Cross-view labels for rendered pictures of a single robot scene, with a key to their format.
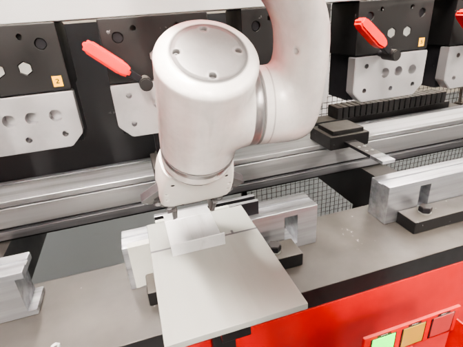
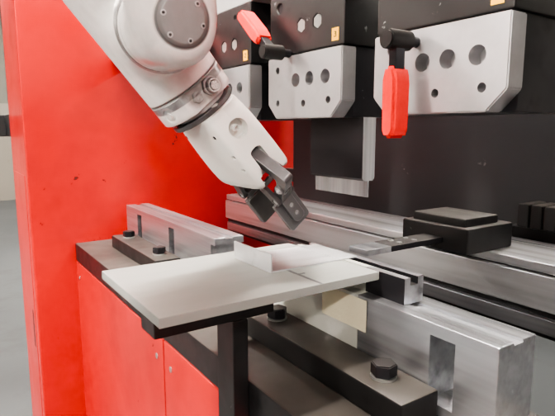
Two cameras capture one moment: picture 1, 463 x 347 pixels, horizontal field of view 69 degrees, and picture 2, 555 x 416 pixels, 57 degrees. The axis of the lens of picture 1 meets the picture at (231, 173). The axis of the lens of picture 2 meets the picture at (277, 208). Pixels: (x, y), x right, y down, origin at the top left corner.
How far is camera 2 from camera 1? 0.61 m
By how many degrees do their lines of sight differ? 70
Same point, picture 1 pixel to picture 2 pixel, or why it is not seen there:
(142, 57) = (291, 28)
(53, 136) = not seen: hidden behind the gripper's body
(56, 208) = (330, 236)
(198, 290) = (177, 271)
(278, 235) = (418, 367)
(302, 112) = (125, 17)
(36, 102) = (232, 74)
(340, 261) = not seen: outside the picture
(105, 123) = (470, 177)
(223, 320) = (132, 285)
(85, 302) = not seen: hidden behind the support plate
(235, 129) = (106, 38)
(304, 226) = (468, 385)
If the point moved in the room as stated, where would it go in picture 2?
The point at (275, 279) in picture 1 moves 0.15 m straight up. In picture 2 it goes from (203, 300) to (200, 140)
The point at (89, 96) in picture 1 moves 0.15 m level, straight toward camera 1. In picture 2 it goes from (462, 136) to (420, 137)
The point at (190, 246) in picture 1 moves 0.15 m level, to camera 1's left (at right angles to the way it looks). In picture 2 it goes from (245, 254) to (220, 231)
